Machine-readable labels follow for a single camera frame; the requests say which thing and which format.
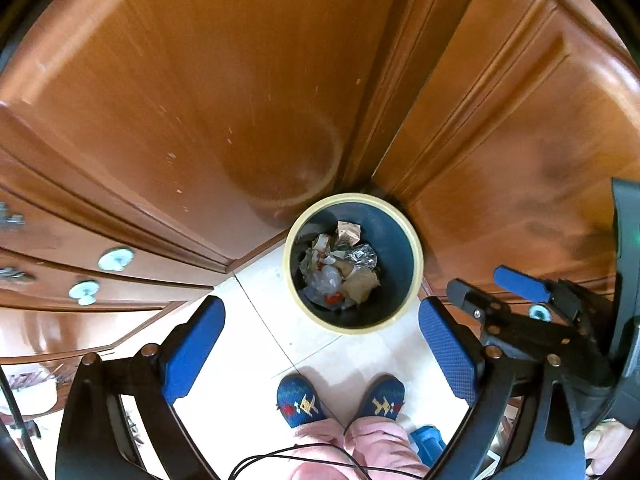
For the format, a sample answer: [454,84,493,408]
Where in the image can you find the blue patterned slipper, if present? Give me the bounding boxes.
[276,374,328,428]
[356,372,406,421]

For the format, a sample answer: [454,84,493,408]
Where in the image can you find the clear plastic bag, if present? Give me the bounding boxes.
[302,265,346,306]

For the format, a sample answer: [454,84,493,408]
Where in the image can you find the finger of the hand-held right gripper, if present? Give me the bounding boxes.
[446,277,576,332]
[492,266,599,332]

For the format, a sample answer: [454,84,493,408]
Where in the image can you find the wooden drawer unit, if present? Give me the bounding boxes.
[0,150,217,363]

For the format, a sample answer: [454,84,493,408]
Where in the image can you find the round dark trash bin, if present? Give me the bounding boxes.
[282,192,425,336]

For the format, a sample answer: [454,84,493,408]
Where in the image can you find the round pale drawer knob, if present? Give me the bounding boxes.
[69,280,101,307]
[97,247,136,273]

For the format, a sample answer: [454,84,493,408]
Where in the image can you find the panelled wooden cabinet door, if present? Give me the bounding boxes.
[372,0,640,306]

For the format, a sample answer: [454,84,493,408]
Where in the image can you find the person's right leg pink pants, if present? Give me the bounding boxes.
[347,416,432,480]

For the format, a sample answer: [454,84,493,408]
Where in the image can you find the thin black cable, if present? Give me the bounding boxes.
[229,420,431,480]

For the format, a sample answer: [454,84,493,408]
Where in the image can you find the person's left leg pink pants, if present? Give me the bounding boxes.
[290,422,356,480]

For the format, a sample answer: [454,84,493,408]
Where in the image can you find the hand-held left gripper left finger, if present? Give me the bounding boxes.
[54,296,227,480]

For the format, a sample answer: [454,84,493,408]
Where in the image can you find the blue plastic object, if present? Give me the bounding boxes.
[410,425,446,461]

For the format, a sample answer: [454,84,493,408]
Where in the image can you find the plain wooden cabinet door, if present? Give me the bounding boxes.
[0,0,451,273]

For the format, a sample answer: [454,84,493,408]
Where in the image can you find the metal drawer latch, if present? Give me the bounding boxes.
[0,267,37,284]
[0,202,26,231]

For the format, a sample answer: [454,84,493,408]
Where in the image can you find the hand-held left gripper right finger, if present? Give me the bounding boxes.
[418,297,586,480]

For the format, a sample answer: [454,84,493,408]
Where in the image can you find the white plastic bag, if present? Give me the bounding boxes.
[0,362,61,416]

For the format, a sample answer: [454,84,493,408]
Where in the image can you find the person's leg pink pants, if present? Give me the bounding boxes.
[290,422,356,480]
[347,416,432,480]

